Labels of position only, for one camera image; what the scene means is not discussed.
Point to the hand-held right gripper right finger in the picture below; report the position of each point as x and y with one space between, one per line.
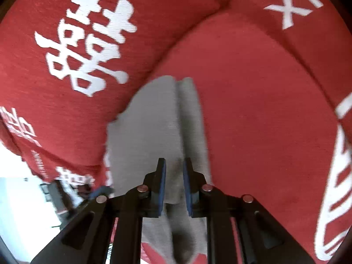
187 187

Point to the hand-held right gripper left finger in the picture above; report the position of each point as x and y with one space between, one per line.
161 187

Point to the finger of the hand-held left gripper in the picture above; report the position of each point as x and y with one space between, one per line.
101 190

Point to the grey knit sweater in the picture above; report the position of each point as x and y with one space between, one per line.
154 121

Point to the dark blurred object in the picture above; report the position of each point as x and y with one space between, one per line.
59 198

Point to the red printed sofa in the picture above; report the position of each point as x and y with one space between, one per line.
247 88

